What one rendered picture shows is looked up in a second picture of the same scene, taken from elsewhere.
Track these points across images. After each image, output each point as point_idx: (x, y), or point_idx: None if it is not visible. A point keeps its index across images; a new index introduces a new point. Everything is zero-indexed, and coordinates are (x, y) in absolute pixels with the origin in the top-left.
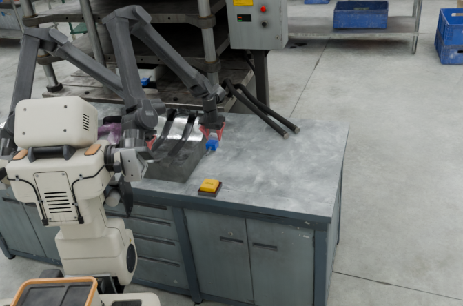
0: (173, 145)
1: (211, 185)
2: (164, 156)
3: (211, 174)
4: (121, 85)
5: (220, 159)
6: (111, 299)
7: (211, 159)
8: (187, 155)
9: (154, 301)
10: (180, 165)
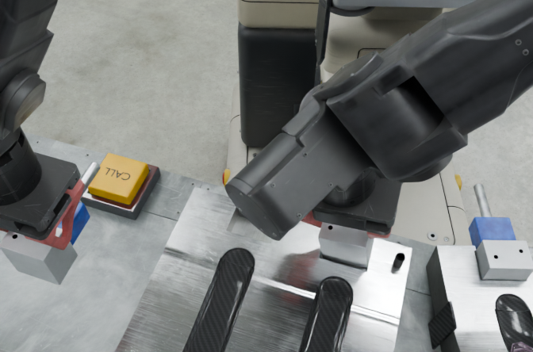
0: (239, 332)
1: (110, 166)
2: (267, 252)
3: (109, 263)
4: (468, 5)
5: (58, 346)
6: None
7: (93, 351)
8: (173, 245)
9: None
10: (197, 190)
